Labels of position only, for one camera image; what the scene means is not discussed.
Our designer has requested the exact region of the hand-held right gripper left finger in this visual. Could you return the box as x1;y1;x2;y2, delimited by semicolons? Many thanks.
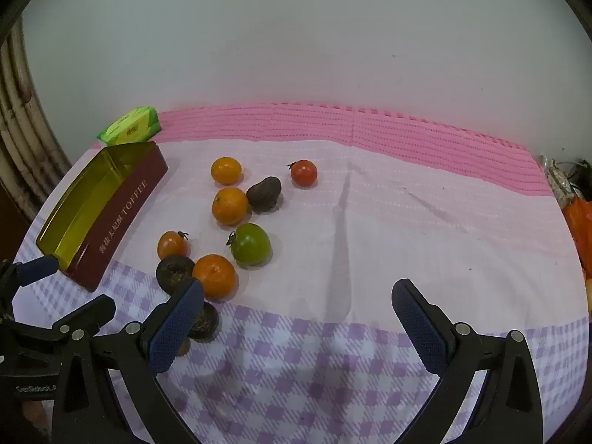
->
52;279;205;444

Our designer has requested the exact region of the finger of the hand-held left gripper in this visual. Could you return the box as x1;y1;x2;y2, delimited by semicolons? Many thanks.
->
9;293;116;340
0;255;60;297

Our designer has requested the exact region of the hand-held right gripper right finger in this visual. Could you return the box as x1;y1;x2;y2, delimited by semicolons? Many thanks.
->
391;279;544;444

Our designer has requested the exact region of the round dark brown fruit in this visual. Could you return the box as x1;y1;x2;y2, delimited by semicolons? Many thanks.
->
187;300;221;343
156;255;197;294

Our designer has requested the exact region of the mandarin orange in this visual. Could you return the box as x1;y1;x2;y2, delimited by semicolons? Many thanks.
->
192;254;238;300
212;187;249;226
211;157;242;185

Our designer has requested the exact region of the small orange-red tomato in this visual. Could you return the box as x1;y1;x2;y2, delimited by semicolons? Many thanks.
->
157;230;190;260

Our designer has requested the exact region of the red and gold tin box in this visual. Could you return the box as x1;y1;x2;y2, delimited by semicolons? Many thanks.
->
36;141;168;293

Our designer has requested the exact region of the green tomato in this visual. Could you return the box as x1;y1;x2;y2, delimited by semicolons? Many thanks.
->
226;223;272;267

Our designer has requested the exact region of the wrinkled dark brown fruit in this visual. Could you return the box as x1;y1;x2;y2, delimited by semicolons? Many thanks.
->
246;176;282;214

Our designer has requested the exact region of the red tomato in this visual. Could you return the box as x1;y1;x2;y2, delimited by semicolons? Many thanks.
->
287;159;318;188

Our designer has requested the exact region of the brown wooden cabinet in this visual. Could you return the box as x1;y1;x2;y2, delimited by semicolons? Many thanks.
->
0;185;47;264

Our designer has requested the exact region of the pink and purple checked cloth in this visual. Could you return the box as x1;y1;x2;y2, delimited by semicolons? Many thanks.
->
11;102;592;444

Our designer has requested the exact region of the green tissue pack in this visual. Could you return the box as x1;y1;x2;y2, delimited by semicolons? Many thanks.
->
96;107;162;145

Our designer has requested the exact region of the orange plastic bag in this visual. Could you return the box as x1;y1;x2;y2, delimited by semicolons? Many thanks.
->
562;196;592;278

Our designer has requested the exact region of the clear plastic wrapper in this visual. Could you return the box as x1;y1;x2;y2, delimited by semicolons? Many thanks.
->
540;155;592;204

